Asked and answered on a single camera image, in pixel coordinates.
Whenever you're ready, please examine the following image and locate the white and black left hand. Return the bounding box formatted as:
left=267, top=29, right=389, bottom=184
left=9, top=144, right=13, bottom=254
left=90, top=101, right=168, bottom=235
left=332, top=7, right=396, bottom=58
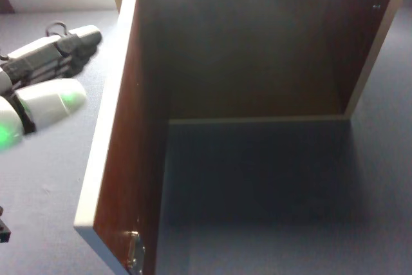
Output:
left=0, top=24, right=103, bottom=91

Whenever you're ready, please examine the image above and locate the metal cabinet hinge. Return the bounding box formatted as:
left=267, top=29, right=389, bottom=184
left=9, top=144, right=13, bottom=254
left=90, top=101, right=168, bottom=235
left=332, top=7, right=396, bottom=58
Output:
left=124, top=229, right=146, bottom=274

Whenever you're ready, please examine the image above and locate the blue grey table cloth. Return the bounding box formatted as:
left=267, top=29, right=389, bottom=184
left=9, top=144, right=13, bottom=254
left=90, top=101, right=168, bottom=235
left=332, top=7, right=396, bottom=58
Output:
left=0, top=6, right=412, bottom=275

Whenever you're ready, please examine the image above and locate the thin black cable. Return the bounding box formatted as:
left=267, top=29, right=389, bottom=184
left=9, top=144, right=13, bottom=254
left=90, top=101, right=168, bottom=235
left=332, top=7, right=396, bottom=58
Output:
left=45, top=21, right=70, bottom=37

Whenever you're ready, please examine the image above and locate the small black robot bracket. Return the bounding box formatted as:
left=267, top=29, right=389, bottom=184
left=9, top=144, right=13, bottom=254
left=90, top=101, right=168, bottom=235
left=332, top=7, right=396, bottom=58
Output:
left=0, top=205, right=12, bottom=244

